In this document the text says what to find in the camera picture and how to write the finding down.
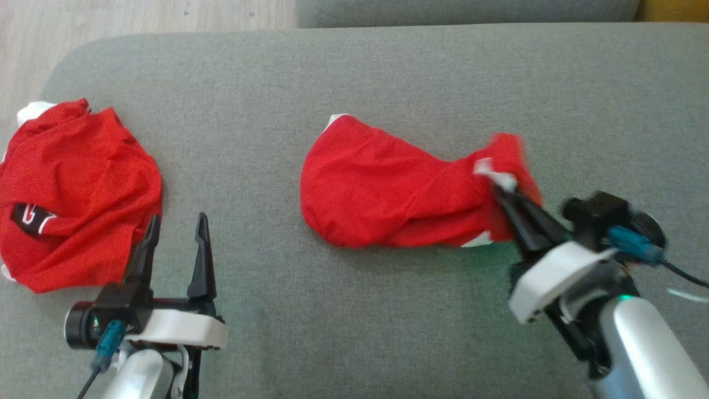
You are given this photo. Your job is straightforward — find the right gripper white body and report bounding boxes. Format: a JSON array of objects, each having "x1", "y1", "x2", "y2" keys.
[{"x1": 508, "y1": 241, "x2": 618, "y2": 325}]

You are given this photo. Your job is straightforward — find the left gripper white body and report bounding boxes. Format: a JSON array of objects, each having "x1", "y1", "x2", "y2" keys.
[{"x1": 126, "y1": 298, "x2": 229, "y2": 351}]

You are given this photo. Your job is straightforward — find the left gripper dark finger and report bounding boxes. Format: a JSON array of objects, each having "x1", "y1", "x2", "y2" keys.
[
  {"x1": 125, "y1": 214, "x2": 161, "y2": 286},
  {"x1": 187, "y1": 212, "x2": 218, "y2": 301}
]

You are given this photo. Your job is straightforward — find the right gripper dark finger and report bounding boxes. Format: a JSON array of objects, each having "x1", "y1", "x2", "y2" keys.
[
  {"x1": 512, "y1": 192, "x2": 569, "y2": 247},
  {"x1": 492, "y1": 186, "x2": 546, "y2": 260}
]

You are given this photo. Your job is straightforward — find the red jersey with black print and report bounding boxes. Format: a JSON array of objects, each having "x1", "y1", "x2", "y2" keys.
[{"x1": 0, "y1": 99, "x2": 164, "y2": 294}]

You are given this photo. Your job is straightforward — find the plain red garment white trim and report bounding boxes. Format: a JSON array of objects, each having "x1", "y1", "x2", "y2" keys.
[{"x1": 299, "y1": 114, "x2": 543, "y2": 249}]

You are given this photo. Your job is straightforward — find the grey sofa seat cushion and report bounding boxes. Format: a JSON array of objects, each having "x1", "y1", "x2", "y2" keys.
[{"x1": 0, "y1": 22, "x2": 709, "y2": 399}]

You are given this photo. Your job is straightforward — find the grey sofa backrest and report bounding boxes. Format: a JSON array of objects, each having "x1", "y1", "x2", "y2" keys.
[{"x1": 296, "y1": 0, "x2": 643, "y2": 29}]

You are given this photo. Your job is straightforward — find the yellow object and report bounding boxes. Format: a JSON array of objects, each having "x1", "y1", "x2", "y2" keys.
[{"x1": 637, "y1": 0, "x2": 709, "y2": 23}]

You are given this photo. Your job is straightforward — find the right black cable teal plug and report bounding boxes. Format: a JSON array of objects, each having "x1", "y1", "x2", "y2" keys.
[{"x1": 607, "y1": 224, "x2": 709, "y2": 290}]

